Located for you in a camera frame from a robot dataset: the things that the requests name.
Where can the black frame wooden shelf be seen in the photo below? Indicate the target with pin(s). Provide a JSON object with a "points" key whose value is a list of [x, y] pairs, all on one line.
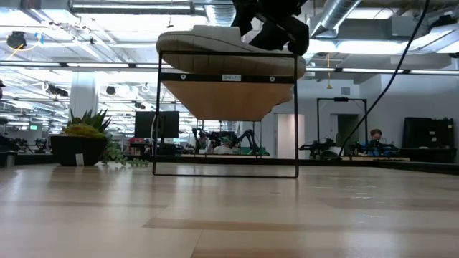
{"points": [[222, 100]]}

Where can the black background cabinet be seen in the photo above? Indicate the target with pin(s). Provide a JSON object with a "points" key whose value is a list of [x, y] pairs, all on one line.
{"points": [[428, 138]]}

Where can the trailing green vine plant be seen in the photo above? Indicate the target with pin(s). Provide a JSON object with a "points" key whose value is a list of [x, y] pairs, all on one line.
{"points": [[122, 157]]}

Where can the green lit sign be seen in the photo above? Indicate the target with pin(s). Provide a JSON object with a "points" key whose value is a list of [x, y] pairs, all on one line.
{"points": [[33, 127]]}

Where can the black computer monitor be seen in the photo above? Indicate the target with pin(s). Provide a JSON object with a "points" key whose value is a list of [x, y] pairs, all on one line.
{"points": [[147, 123]]}

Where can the person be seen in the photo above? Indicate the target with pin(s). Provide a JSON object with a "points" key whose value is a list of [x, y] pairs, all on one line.
{"points": [[223, 147], [376, 141]]}

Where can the black metal background frame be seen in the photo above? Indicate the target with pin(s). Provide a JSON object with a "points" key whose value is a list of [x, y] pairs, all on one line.
{"points": [[340, 99]]}

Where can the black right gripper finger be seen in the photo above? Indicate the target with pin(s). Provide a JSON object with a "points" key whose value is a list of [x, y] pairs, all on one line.
{"points": [[283, 37], [244, 23]]}

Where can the black background robot arm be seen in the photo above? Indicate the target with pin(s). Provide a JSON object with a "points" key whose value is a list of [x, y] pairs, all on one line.
{"points": [[356, 147], [317, 147], [202, 138]]}

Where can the long wooden background table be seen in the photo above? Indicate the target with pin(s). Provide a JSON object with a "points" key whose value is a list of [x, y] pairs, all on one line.
{"points": [[315, 158]]}

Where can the white round pillar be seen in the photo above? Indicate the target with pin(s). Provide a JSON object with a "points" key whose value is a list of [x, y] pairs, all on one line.
{"points": [[83, 95]]}

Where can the potted succulent in black pot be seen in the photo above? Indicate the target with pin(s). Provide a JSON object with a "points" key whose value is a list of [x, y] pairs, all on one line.
{"points": [[79, 147]]}

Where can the black green background robot arm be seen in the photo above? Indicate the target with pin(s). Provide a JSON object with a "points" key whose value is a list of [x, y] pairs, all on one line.
{"points": [[247, 139]]}

